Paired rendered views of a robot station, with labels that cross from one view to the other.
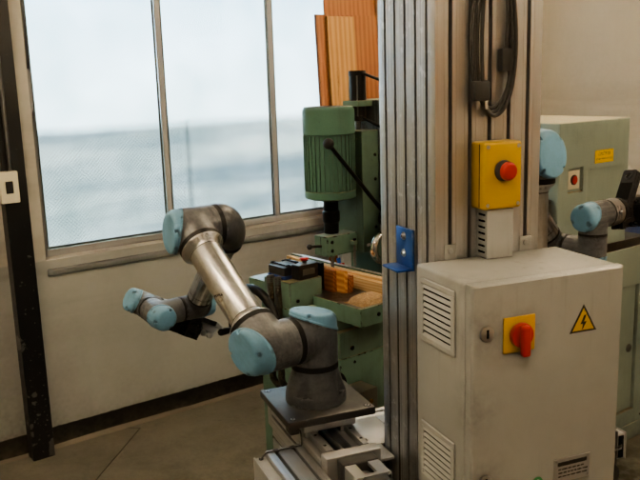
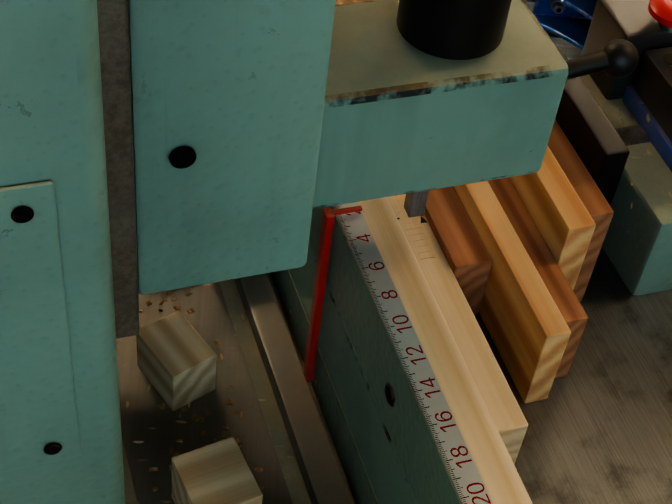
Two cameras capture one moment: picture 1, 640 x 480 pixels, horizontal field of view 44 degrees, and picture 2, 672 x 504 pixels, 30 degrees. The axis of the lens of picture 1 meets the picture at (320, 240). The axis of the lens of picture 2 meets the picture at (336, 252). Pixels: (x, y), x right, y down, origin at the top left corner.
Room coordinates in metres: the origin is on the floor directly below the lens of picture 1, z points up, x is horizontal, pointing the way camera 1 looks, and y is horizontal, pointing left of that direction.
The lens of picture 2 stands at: (3.17, 0.06, 1.43)
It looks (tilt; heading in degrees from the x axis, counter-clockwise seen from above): 47 degrees down; 196
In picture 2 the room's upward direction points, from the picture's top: 8 degrees clockwise
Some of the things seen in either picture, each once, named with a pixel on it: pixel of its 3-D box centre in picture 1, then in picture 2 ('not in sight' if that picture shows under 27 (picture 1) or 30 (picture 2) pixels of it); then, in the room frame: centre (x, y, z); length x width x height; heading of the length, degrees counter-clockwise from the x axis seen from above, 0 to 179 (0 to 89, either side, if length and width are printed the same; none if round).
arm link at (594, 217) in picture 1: (592, 216); not in sight; (2.08, -0.73, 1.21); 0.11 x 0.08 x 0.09; 126
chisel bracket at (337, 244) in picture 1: (336, 245); (396, 105); (2.71, -0.06, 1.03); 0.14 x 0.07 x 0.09; 130
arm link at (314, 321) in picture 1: (311, 334); not in sight; (1.86, 0.03, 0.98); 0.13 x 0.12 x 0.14; 126
